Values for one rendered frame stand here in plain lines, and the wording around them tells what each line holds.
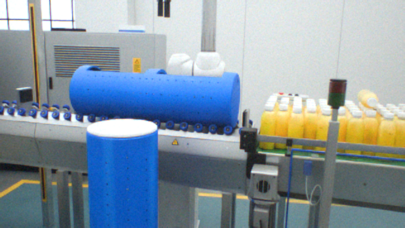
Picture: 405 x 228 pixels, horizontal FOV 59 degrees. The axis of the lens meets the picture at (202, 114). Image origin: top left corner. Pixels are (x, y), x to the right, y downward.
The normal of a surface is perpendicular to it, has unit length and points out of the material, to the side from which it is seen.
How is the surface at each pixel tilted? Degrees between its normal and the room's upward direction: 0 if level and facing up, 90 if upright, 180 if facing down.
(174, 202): 90
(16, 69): 90
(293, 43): 90
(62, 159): 108
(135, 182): 90
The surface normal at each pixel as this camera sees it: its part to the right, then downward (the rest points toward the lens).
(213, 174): -0.24, 0.50
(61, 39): -0.11, 0.19
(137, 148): 0.54, 0.18
